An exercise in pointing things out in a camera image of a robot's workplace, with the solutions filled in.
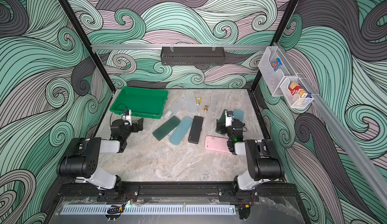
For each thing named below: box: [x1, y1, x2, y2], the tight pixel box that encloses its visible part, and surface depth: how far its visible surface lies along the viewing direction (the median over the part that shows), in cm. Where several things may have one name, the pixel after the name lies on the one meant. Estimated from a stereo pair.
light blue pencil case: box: [169, 116, 193, 146], surface depth 100 cm
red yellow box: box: [288, 81, 308, 98], surface depth 67 cm
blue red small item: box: [272, 57, 283, 72], surface depth 85 cm
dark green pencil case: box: [152, 115, 181, 142], surface depth 100 cm
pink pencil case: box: [204, 135, 233, 155], surface depth 90 cm
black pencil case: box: [187, 115, 204, 145], surface depth 97 cm
